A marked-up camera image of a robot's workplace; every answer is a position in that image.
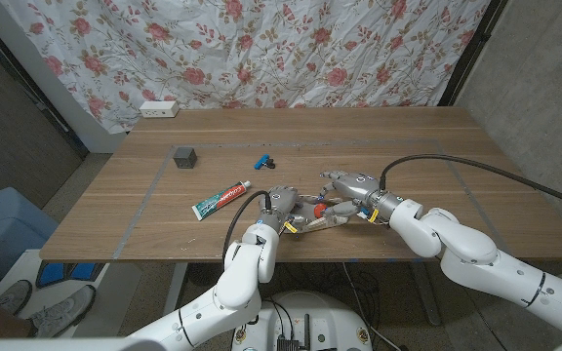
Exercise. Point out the light blue bin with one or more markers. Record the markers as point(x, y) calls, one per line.
point(12, 219)

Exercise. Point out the blue binder clip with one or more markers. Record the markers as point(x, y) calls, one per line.
point(261, 161)

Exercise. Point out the black frame post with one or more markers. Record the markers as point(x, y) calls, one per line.
point(471, 53)
point(27, 88)

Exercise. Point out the blue foot pedal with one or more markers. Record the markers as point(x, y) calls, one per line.
point(54, 274)

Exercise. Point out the Colgate toothpaste tube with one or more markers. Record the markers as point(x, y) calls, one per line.
point(222, 199)

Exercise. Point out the white table leg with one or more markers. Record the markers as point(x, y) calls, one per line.
point(425, 297)
point(176, 287)

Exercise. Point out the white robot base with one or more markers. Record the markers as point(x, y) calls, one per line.
point(330, 317)

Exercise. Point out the grey sneaker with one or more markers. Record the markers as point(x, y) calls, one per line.
point(61, 312)
point(15, 295)

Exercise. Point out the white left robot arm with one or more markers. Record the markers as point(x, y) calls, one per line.
point(242, 278)

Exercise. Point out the red strawberry shaped pen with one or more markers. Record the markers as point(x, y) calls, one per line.
point(319, 210)

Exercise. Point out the black mini computer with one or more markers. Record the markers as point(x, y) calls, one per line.
point(288, 344)

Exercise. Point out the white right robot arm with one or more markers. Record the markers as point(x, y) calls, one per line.
point(481, 258)

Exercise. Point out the white power strip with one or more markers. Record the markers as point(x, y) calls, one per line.
point(159, 108)

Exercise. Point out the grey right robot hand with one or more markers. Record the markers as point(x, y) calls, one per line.
point(359, 187)

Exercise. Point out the dark grey cube box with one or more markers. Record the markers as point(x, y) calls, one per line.
point(185, 157)

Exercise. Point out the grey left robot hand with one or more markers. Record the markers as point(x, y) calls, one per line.
point(281, 202)

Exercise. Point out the white patterned pen bag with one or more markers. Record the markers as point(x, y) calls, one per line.
point(317, 224)

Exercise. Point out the floral backdrop cloth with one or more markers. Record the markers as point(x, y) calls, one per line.
point(261, 49)

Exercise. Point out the black antenna stub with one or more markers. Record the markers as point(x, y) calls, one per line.
point(307, 331)

